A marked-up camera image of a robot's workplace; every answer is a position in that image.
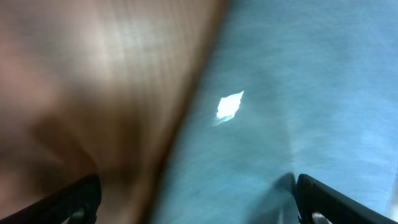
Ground blue denim jeans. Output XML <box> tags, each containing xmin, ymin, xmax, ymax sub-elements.
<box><xmin>150</xmin><ymin>0</ymin><xmax>397</xmax><ymax>223</ymax></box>

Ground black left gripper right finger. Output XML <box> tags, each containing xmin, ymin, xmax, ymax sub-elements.
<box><xmin>294</xmin><ymin>174</ymin><xmax>397</xmax><ymax>224</ymax></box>

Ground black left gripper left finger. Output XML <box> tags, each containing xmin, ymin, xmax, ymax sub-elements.
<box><xmin>1</xmin><ymin>174</ymin><xmax>101</xmax><ymax>224</ymax></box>

